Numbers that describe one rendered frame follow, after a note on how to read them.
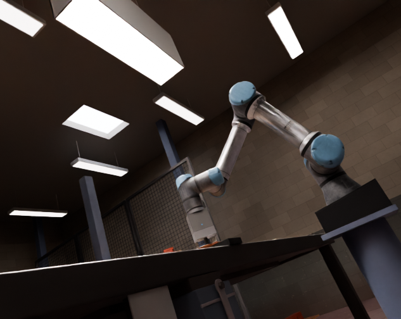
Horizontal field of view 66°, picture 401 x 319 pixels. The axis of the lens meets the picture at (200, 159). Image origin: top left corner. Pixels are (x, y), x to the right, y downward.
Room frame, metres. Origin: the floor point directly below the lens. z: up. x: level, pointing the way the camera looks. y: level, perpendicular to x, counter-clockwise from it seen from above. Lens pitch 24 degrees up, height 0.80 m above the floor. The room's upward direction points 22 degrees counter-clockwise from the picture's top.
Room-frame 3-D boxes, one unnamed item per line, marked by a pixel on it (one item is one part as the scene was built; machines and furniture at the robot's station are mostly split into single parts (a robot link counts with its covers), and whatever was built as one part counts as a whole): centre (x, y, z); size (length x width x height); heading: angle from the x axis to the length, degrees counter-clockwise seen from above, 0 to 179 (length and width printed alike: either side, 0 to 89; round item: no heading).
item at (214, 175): (1.23, -0.01, 1.23); 0.11 x 0.11 x 0.08; 84
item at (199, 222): (1.24, 0.10, 1.08); 0.10 x 0.09 x 0.16; 15
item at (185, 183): (1.22, 0.09, 1.24); 0.09 x 0.08 x 0.11; 84
